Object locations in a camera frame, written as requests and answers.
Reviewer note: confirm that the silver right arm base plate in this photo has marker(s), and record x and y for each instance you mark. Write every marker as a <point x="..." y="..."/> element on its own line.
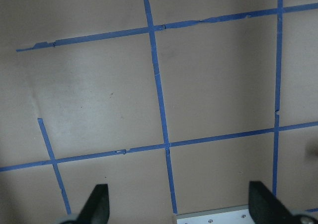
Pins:
<point x="230" y="215"/>

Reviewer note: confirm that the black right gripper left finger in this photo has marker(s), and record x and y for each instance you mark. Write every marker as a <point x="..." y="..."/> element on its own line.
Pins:
<point x="96" y="209"/>

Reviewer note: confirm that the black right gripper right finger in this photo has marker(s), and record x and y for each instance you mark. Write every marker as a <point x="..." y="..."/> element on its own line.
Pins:
<point x="264" y="207"/>

